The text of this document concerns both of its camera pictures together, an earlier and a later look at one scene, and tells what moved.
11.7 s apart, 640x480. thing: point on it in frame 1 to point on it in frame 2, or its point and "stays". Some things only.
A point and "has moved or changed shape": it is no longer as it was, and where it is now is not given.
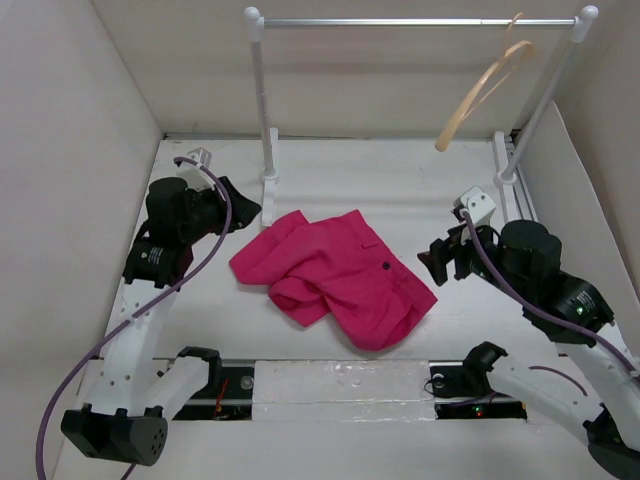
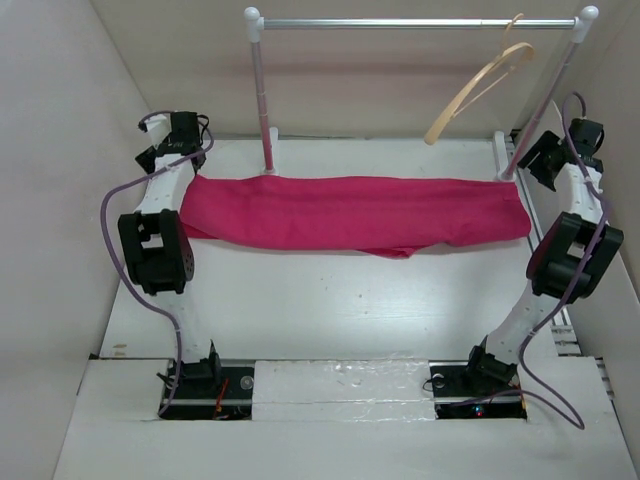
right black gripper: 441,250 to 547,142
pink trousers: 335,265 to 393,216
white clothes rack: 505,179 stays
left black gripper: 241,204 to 145,158
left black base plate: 229,399 stays
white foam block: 339,390 stays
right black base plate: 455,398 stays
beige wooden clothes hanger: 482,87 has moved or changed shape
